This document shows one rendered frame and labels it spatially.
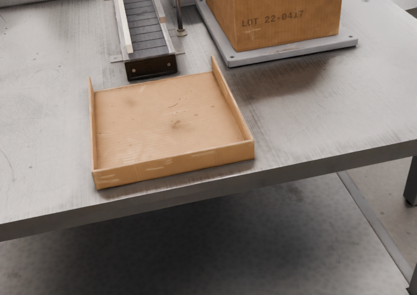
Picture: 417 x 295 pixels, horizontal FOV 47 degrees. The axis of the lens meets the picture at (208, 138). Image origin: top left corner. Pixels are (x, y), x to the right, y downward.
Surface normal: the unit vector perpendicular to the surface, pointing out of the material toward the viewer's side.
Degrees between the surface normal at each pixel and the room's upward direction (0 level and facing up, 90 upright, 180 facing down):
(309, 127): 0
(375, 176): 0
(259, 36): 90
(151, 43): 0
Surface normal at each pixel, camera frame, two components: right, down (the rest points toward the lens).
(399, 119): -0.07, -0.79
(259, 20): 0.22, 0.58
